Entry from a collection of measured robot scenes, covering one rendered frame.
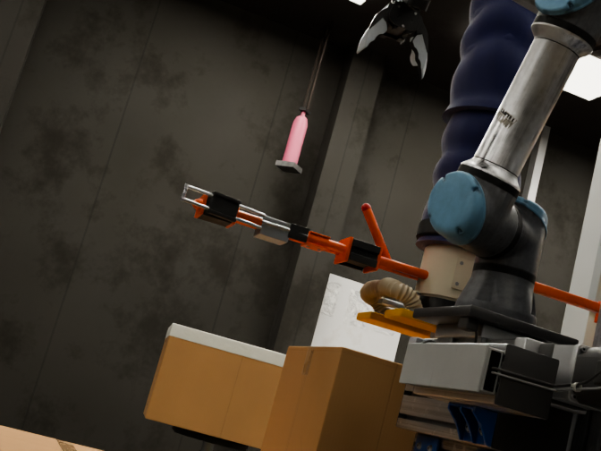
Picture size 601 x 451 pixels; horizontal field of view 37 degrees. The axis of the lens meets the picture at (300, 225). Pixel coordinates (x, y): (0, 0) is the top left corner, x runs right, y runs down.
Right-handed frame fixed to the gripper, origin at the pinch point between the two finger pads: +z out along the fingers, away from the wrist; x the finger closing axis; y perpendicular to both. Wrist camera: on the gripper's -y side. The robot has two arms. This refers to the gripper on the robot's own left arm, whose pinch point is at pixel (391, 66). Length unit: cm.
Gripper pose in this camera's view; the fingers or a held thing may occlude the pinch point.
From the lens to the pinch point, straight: 191.3
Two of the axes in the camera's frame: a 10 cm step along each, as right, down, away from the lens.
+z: -2.6, 9.4, -2.0
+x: -9.1, -3.1, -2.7
